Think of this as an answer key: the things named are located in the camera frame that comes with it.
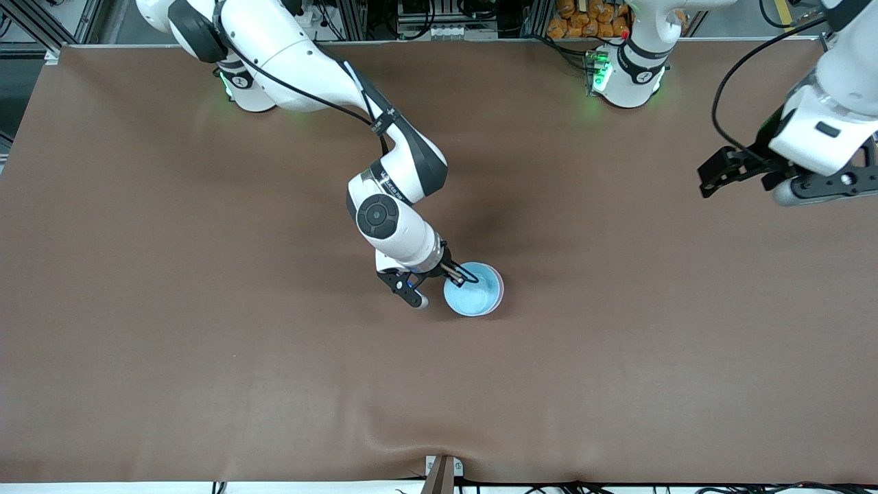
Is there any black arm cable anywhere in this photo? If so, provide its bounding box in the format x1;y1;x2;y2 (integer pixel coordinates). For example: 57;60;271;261
206;0;399;155
711;14;838;165

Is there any blue bowl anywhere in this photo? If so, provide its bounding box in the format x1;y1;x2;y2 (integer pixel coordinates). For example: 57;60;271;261
443;261;503;317

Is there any brown table cover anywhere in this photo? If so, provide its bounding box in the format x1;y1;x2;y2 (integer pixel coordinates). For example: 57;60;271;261
0;39;878;484

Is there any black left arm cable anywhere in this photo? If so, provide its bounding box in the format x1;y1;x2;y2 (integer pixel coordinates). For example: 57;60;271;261
711;14;838;165

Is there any orange packaged snacks pile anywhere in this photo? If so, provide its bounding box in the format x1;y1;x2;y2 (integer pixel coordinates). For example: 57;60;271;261
547;0;632;40

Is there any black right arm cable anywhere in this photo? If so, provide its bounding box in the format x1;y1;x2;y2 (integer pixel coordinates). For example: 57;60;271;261
206;0;399;155

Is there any brown camera mount post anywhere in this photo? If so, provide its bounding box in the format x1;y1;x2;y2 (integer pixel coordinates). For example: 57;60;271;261
422;454;464;494

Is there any power strip with black plugs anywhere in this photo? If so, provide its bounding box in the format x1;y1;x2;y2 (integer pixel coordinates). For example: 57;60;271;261
292;0;329;30

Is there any aluminium frame post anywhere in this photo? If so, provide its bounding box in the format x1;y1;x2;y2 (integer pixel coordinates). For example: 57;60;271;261
523;0;553;38
340;0;368;40

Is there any aluminium diagonal frame beam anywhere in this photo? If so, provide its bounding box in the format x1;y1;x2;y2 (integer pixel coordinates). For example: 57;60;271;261
10;0;64;64

